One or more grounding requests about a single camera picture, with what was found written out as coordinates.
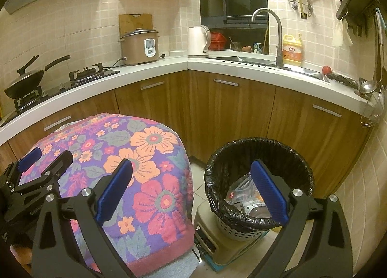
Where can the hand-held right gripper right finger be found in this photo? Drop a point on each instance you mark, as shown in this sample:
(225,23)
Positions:
(269,193)

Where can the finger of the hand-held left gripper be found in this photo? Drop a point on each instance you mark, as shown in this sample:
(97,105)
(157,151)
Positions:
(62,164)
(29,159)

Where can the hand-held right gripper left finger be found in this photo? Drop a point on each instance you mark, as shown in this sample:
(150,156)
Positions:
(116,187)

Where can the grey plastic container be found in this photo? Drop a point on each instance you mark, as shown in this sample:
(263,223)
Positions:
(257,211)

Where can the white plastic trash bin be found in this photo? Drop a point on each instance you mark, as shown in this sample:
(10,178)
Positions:
(238,231)

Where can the black bagged trash bin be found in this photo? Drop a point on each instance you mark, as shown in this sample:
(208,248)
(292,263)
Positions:
(229,157)

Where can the floral tablecloth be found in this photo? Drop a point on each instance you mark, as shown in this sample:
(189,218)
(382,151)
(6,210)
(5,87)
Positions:
(151,199)

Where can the beige plastic stool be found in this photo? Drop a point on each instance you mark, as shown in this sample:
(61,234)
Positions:
(208,229)

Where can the black wok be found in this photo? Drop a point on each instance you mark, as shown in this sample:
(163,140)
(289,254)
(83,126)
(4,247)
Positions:
(24,83)

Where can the wooden kitchen counter cabinet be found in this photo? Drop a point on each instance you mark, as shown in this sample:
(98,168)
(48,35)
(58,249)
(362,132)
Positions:
(242,114)

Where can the black gas stove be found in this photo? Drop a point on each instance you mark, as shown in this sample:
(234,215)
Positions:
(87,75)

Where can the light grey cloth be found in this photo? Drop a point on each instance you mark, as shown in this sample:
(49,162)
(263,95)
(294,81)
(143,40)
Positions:
(186,266)

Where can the stainless steel sink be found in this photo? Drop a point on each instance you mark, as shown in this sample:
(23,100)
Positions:
(251,61)

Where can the dark scrubber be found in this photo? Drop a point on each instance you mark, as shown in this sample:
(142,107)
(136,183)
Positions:
(343,80)

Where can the red tomato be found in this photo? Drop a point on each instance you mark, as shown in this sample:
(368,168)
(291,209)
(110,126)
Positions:
(326,70)

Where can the brown rice cooker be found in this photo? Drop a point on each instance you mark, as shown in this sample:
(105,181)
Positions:
(139,48)

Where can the yellow detergent bottle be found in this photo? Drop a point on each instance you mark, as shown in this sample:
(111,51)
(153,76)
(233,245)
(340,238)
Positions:
(292,53)

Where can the metal cup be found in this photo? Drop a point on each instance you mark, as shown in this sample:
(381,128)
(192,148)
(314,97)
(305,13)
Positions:
(257,48)

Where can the metal ladle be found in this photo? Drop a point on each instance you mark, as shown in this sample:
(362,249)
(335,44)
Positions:
(369,86)

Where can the orange carrot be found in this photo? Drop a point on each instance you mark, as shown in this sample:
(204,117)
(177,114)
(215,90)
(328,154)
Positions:
(246,48)

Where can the dark bowl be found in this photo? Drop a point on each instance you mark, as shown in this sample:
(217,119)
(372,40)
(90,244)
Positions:
(235,46)

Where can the chrome faucet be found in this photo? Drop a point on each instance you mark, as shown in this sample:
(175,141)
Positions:
(278,39)

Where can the wooden cutting board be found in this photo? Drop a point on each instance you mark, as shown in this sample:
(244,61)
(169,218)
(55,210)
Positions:
(134,22)

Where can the red basket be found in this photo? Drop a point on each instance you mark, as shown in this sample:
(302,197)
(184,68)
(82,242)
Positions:
(217,40)

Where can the white electric kettle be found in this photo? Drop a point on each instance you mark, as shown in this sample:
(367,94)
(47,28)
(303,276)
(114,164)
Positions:
(196,42)

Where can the white hanging cloth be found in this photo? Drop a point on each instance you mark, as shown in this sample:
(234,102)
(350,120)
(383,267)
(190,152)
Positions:
(341,33)

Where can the grey wall shelf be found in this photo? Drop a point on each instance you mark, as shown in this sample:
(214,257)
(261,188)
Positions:
(358,0)

